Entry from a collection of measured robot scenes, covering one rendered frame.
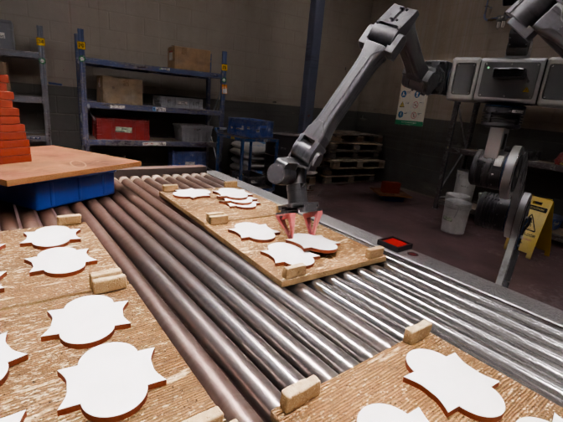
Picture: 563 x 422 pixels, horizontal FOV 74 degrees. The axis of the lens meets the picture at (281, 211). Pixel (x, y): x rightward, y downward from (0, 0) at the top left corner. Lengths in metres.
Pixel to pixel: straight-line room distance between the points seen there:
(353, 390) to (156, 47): 5.82
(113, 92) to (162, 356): 4.92
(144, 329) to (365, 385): 0.36
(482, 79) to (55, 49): 5.23
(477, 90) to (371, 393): 1.24
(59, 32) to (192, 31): 1.73
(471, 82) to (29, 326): 1.49
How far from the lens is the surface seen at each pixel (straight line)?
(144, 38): 6.11
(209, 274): 0.89
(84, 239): 1.07
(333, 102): 1.07
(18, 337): 0.72
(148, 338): 0.66
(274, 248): 0.98
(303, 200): 1.05
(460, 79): 1.62
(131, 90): 5.47
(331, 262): 0.96
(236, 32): 6.57
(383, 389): 0.60
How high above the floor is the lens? 1.31
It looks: 16 degrees down
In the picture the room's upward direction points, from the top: 5 degrees clockwise
